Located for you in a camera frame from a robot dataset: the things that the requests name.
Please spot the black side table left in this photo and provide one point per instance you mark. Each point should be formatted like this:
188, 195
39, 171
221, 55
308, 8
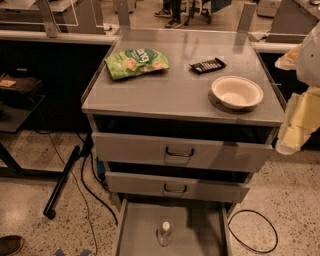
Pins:
13, 114

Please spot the dark tray with orange card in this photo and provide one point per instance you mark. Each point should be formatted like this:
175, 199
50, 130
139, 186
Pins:
20, 82

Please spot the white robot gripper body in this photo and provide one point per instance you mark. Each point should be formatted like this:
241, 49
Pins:
310, 60

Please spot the middle grey drawer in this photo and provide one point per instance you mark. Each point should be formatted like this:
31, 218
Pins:
183, 188

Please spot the clear plastic bottle white cap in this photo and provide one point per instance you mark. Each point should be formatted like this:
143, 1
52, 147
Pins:
165, 234

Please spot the dark candy bar wrapper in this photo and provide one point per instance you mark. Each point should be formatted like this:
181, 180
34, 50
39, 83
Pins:
212, 65

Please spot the white rail left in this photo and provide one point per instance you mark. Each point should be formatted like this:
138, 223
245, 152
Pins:
72, 38

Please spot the brown shoe bottom left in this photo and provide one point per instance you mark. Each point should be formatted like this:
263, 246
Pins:
10, 245

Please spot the white rail right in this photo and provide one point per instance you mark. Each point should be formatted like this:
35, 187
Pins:
276, 48

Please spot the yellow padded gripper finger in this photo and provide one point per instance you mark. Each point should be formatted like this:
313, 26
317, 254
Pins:
288, 60
302, 119

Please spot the black pole with wheel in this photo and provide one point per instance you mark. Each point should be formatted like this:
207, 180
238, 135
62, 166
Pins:
49, 210

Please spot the top grey drawer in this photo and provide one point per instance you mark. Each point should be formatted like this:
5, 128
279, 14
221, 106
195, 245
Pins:
178, 152

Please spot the person feet in background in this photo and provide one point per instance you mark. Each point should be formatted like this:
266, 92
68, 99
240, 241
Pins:
171, 9

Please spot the office chair base background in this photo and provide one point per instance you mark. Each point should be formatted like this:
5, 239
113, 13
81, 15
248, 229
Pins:
204, 8

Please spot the bottom grey open drawer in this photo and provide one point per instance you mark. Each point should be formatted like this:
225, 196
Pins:
199, 228

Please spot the green snack chip bag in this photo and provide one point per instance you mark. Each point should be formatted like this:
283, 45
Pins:
135, 62

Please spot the white rail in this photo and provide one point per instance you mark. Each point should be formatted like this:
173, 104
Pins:
276, 48
72, 38

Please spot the grey metal drawer cabinet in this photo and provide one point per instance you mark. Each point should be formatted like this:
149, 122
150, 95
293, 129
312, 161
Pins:
178, 103

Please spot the white paper bowl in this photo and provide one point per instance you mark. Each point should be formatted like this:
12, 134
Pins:
237, 93

